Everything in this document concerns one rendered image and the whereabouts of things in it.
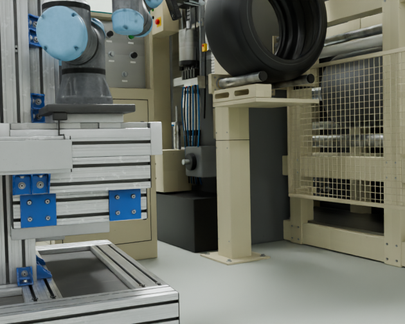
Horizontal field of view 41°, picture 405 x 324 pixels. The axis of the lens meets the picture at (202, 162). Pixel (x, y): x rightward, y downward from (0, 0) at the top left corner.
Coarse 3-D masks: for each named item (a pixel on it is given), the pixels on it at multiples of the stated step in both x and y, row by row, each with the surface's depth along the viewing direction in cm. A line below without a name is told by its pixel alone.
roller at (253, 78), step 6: (258, 72) 236; (264, 72) 236; (228, 78) 257; (234, 78) 252; (240, 78) 247; (246, 78) 243; (252, 78) 240; (258, 78) 236; (264, 78) 236; (222, 84) 261; (228, 84) 257; (234, 84) 253; (240, 84) 250
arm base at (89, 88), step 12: (72, 72) 140; (84, 72) 139; (96, 72) 141; (60, 84) 142; (72, 84) 140; (84, 84) 139; (96, 84) 140; (60, 96) 140; (72, 96) 138; (84, 96) 138; (96, 96) 139; (108, 96) 143
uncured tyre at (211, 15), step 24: (216, 0) 241; (240, 0) 230; (288, 0) 274; (312, 0) 262; (216, 24) 240; (240, 24) 231; (288, 24) 277; (312, 24) 267; (216, 48) 247; (240, 48) 234; (264, 48) 236; (288, 48) 277; (312, 48) 250; (240, 72) 248; (288, 72) 245
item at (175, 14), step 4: (168, 0) 224; (172, 0) 223; (168, 4) 226; (172, 4) 223; (176, 4) 224; (168, 8) 227; (172, 8) 225; (176, 8) 224; (172, 12) 226; (176, 12) 225; (180, 12) 226; (172, 16) 226; (176, 16) 225; (180, 16) 226; (172, 20) 229
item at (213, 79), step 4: (208, 76) 264; (212, 76) 263; (216, 76) 264; (220, 76) 265; (224, 76) 267; (228, 76) 268; (232, 76) 269; (208, 80) 265; (212, 80) 263; (216, 80) 264; (208, 84) 265; (212, 84) 263; (216, 84) 264; (244, 84) 273; (248, 84) 274; (212, 88) 263; (216, 88) 264; (220, 88) 265; (224, 88) 266; (228, 88) 268; (212, 92) 263; (272, 92) 281
